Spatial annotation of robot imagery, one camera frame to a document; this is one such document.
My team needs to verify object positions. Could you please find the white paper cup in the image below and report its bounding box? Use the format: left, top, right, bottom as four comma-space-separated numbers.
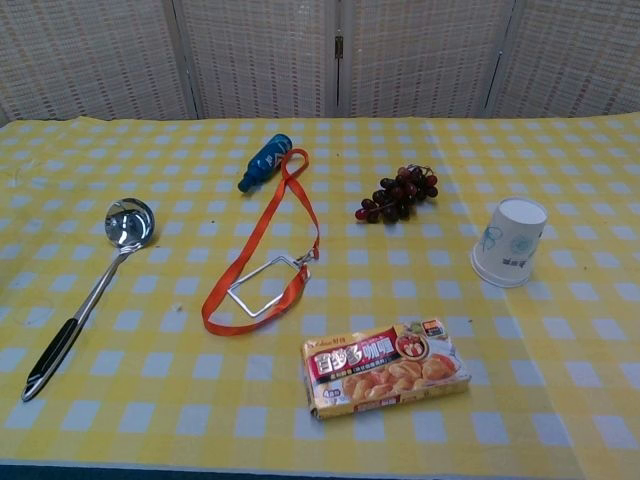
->
470, 196, 549, 290

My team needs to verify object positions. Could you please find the dark red grape bunch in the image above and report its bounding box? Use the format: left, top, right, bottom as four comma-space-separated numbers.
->
354, 164, 440, 225

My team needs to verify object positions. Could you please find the blue spray bottle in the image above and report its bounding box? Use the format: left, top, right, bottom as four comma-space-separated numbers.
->
237, 133, 293, 194

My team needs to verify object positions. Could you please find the curry box with red label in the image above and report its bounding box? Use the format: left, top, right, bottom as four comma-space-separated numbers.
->
300, 319, 472, 420

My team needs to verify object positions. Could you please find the yellow white checkered tablecloth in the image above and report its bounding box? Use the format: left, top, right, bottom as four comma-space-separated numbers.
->
0, 115, 640, 475

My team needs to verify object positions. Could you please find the woven folding screen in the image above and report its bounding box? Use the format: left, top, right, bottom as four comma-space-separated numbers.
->
0, 0, 640, 125

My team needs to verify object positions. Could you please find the orange lanyard with badge holder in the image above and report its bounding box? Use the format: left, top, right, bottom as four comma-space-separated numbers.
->
201, 148, 321, 337

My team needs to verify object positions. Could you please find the steel ladle with black handle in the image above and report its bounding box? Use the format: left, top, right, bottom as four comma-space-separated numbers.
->
20, 197, 157, 403

